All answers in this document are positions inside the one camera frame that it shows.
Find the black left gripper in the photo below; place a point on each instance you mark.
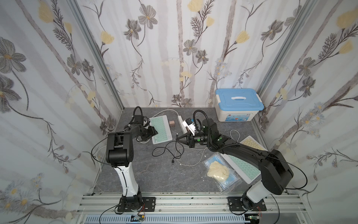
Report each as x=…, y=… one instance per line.
x=149, y=132

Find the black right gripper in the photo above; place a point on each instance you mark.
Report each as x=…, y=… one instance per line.
x=190, y=139

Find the white power strip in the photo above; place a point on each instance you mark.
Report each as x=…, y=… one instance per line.
x=180, y=120

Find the green keyboard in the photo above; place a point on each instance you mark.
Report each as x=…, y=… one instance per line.
x=161, y=125
x=245, y=170

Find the pink USB charger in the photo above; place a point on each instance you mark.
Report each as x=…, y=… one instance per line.
x=172, y=124

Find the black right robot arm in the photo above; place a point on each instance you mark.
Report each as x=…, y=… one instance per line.
x=276, y=172

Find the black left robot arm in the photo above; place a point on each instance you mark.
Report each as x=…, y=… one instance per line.
x=120, y=154

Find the bag of gloves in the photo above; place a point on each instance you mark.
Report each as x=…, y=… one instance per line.
x=221, y=172

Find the blue lid storage box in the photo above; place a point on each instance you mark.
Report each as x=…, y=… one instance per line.
x=237, y=105

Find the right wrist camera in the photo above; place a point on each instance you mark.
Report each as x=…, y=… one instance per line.
x=189, y=125

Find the yellow wireless keyboard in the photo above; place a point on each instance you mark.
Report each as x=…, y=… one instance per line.
x=251, y=142

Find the white ribbed cable duct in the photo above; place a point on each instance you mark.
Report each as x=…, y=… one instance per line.
x=167, y=219

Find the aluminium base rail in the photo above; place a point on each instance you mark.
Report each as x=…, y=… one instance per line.
x=283, y=209

